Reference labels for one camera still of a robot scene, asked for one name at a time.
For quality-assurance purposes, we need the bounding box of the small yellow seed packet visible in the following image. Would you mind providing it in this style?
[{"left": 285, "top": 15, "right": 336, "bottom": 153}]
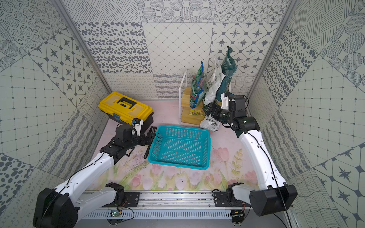
[{"left": 189, "top": 109, "right": 204, "bottom": 116}]

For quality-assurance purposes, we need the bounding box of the colourful green fertilizer bag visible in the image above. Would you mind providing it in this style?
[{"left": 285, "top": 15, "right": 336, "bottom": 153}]
[{"left": 190, "top": 62, "right": 207, "bottom": 109}]

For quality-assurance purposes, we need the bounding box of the white fertilizer bag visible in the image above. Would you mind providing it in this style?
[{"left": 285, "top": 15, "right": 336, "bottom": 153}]
[{"left": 203, "top": 57, "right": 225, "bottom": 106}]

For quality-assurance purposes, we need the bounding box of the teal plastic basket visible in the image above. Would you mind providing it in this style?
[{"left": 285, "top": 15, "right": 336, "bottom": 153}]
[{"left": 148, "top": 125, "right": 211, "bottom": 170}]

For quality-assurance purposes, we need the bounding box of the dark green fertilizer bag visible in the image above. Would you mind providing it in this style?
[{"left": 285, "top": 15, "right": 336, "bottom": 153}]
[{"left": 216, "top": 47, "right": 237, "bottom": 105}]

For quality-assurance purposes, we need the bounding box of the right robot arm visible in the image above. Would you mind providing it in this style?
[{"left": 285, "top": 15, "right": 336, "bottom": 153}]
[{"left": 204, "top": 92, "right": 298, "bottom": 216}]

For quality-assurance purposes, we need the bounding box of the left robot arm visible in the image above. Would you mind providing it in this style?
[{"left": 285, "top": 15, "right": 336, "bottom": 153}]
[{"left": 33, "top": 123, "right": 157, "bottom": 228}]

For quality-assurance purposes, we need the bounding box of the wooden white-framed shelf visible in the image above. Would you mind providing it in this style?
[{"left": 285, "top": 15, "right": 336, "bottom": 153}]
[{"left": 178, "top": 69, "right": 232, "bottom": 126}]

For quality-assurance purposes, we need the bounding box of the yellow black toolbox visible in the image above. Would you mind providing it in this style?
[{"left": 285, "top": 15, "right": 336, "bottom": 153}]
[{"left": 98, "top": 92, "right": 154, "bottom": 133}]

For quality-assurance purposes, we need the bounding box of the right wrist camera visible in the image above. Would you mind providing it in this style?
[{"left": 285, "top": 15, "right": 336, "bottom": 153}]
[{"left": 221, "top": 94, "right": 229, "bottom": 110}]

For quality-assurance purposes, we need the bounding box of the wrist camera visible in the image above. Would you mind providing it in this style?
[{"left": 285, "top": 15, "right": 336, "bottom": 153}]
[
  {"left": 221, "top": 94, "right": 229, "bottom": 110},
  {"left": 132, "top": 118, "right": 144, "bottom": 136}
]

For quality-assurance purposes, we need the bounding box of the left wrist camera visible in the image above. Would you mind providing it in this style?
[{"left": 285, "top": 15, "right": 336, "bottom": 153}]
[{"left": 132, "top": 118, "right": 144, "bottom": 136}]

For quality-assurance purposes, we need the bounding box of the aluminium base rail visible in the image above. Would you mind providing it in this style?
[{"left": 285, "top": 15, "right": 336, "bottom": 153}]
[{"left": 73, "top": 189, "right": 241, "bottom": 211}]

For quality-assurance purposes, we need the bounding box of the white slotted cable duct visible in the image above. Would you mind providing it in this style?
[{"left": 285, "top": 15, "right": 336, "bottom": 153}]
[{"left": 84, "top": 209, "right": 232, "bottom": 219}]

